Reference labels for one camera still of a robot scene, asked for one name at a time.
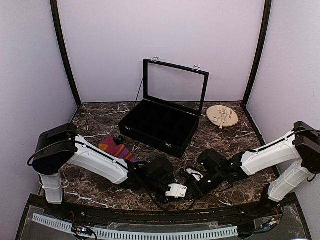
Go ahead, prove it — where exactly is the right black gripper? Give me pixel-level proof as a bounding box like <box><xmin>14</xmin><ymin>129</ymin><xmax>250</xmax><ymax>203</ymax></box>
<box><xmin>188</xmin><ymin>168</ymin><xmax>225</xmax><ymax>200</ymax></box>

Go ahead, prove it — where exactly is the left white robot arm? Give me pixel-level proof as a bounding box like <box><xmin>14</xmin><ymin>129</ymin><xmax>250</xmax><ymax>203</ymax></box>
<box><xmin>27</xmin><ymin>123</ymin><xmax>196</xmax><ymax>218</ymax></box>

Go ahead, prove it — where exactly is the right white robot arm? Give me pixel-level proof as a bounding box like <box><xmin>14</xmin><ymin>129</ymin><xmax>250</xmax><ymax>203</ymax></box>
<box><xmin>180</xmin><ymin>121</ymin><xmax>320</xmax><ymax>217</ymax></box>

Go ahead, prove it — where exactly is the purple orange striped sock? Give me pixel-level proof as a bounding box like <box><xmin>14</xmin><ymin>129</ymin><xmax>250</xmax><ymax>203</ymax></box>
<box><xmin>98</xmin><ymin>135</ymin><xmax>138</xmax><ymax>163</ymax></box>

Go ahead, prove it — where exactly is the black display case box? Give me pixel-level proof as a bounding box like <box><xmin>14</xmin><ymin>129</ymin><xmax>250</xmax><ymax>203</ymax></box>
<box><xmin>118</xmin><ymin>57</ymin><xmax>210</xmax><ymax>159</ymax></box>

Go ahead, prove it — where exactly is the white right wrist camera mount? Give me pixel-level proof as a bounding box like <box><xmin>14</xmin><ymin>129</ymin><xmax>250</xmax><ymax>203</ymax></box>
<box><xmin>186</xmin><ymin>168</ymin><xmax>204</xmax><ymax>182</ymax></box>

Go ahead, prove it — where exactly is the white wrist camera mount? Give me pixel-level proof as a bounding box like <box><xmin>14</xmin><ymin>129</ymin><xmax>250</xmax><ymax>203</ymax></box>
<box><xmin>165</xmin><ymin>183</ymin><xmax>188</xmax><ymax>198</ymax></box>
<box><xmin>186</xmin><ymin>168</ymin><xmax>204</xmax><ymax>182</ymax></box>

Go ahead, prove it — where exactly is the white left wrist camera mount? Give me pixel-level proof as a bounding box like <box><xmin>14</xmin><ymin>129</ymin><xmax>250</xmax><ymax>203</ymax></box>
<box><xmin>165</xmin><ymin>183</ymin><xmax>188</xmax><ymax>198</ymax></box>

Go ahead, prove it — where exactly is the white slotted cable duct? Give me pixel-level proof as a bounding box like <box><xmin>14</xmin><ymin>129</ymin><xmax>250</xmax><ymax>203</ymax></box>
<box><xmin>31</xmin><ymin>213</ymin><xmax>239</xmax><ymax>240</ymax></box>

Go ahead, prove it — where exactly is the black right camera cable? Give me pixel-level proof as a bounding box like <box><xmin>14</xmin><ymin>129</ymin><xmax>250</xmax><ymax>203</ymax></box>
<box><xmin>292</xmin><ymin>124</ymin><xmax>320</xmax><ymax>182</ymax></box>

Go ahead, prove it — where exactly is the black right frame post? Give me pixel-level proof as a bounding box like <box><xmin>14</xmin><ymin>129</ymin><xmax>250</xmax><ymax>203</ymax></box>
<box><xmin>242</xmin><ymin>0</ymin><xmax>273</xmax><ymax>107</ymax></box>

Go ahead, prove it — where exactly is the black frame post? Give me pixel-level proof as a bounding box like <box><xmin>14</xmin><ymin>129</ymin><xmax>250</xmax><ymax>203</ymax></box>
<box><xmin>50</xmin><ymin>0</ymin><xmax>82</xmax><ymax>108</ymax></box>
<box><xmin>242</xmin><ymin>0</ymin><xmax>273</xmax><ymax>107</ymax></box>

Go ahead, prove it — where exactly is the black left frame post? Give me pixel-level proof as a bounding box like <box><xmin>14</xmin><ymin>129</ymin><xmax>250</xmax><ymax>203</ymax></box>
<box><xmin>50</xmin><ymin>0</ymin><xmax>82</xmax><ymax>108</ymax></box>

